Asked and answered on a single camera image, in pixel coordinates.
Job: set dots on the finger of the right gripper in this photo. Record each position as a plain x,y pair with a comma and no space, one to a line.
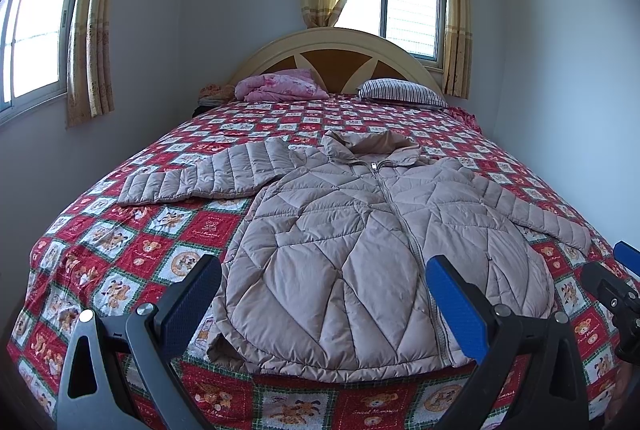
628,257
621,301

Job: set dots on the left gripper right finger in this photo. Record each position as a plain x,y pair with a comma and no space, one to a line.
553,393

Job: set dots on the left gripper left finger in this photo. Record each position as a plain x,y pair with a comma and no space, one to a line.
93,391

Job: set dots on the beige quilted puffer jacket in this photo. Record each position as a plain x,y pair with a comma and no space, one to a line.
324,279

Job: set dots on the yellow curtain right of back window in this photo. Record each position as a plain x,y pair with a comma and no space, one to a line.
457,53

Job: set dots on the striped pillow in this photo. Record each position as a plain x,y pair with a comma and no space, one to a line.
400,92

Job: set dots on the yellow curtain at side window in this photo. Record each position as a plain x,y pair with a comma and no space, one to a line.
89,83

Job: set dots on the orange cloth beside bed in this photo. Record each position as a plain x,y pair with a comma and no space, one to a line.
214,95

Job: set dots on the cream and brown headboard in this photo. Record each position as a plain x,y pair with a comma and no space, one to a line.
343,59

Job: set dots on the pink folded blanket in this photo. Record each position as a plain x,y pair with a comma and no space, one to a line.
280,86

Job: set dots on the left side window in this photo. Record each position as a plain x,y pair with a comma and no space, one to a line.
34,50

